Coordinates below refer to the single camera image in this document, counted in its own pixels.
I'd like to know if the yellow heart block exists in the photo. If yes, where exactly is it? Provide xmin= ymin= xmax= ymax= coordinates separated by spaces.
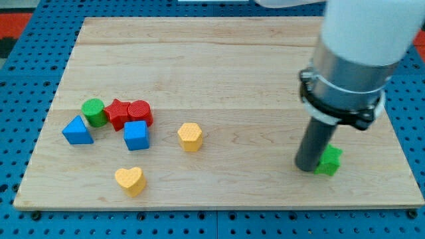
xmin=115 ymin=167 xmax=147 ymax=197

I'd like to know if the red star block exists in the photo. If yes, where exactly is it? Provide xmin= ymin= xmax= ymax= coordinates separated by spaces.
xmin=104 ymin=99 xmax=131 ymax=131

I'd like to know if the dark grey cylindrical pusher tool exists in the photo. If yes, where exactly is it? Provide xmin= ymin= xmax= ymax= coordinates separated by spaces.
xmin=294 ymin=118 xmax=337 ymax=172

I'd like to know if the yellow hexagon block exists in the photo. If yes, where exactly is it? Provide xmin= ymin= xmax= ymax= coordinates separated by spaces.
xmin=177 ymin=122 xmax=203 ymax=152

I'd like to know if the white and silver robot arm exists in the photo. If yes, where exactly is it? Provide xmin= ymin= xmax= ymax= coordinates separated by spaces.
xmin=299 ymin=0 xmax=424 ymax=130

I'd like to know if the red cylinder block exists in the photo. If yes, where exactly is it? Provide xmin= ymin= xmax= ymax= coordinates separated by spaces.
xmin=127 ymin=100 xmax=153 ymax=127

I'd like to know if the blue triangle block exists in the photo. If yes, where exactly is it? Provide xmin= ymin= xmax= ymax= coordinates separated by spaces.
xmin=62 ymin=116 xmax=94 ymax=145

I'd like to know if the green cylinder block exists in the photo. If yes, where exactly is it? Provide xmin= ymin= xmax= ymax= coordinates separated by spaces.
xmin=81 ymin=98 xmax=108 ymax=127

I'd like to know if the blue cube block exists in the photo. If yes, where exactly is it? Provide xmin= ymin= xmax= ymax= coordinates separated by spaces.
xmin=124 ymin=121 xmax=150 ymax=151

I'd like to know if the light wooden board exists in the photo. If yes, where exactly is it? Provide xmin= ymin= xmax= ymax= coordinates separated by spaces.
xmin=13 ymin=17 xmax=424 ymax=211

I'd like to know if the green star block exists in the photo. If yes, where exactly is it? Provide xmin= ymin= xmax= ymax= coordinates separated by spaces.
xmin=314 ymin=144 xmax=343 ymax=177

